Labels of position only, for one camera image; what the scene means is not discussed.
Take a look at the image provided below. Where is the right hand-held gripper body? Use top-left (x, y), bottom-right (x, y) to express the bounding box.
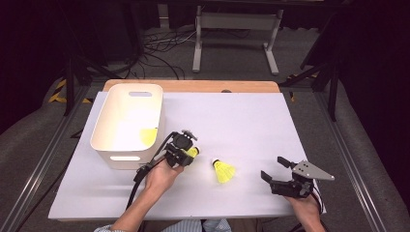
top-left (270, 159), bottom-right (336, 199)

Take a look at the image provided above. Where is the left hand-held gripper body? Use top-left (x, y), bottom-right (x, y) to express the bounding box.
top-left (164, 129), bottom-right (198, 167)

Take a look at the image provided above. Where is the yellow plastic shuttlecock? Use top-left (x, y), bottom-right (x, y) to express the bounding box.
top-left (211, 158), bottom-right (237, 185)
top-left (138, 127), bottom-right (159, 147)
top-left (187, 145), bottom-right (201, 159)

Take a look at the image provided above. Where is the white plastic bin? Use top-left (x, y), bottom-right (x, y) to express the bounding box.
top-left (89, 82), bottom-right (166, 171)

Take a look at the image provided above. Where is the person's right hand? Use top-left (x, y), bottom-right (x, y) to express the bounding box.
top-left (283, 192), bottom-right (323, 224)

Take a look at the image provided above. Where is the person's left hand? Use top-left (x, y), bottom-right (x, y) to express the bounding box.
top-left (144, 158), bottom-right (185, 195)

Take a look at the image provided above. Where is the white table cover sheet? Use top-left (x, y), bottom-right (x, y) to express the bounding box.
top-left (47, 91), bottom-right (327, 221)

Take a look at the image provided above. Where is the wooden table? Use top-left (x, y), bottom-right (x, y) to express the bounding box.
top-left (54, 78), bottom-right (323, 224)

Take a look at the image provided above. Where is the black tripod stand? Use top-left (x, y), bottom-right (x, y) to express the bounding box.
top-left (63, 54), bottom-right (125, 117)
top-left (278, 57), bottom-right (339, 122)

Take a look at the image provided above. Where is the dark curtain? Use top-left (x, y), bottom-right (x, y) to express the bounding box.
top-left (303, 0), bottom-right (410, 220)
top-left (0, 0), bottom-right (107, 144)

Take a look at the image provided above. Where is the yellow black hazard tape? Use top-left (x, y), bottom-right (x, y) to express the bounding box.
top-left (47, 78), bottom-right (93, 104)

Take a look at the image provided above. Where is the grey metal stand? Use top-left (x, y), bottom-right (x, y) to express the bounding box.
top-left (191, 5), bottom-right (284, 76)

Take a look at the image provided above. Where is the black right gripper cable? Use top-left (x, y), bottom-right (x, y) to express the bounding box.
top-left (311, 184), bottom-right (324, 216)

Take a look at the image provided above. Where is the aluminium floor rail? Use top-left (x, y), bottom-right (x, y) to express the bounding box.
top-left (0, 85), bottom-right (98, 232)
top-left (313, 91), bottom-right (400, 232)

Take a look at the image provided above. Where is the bundle of black floor cables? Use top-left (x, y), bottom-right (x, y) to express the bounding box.
top-left (105, 28), bottom-right (252, 81)

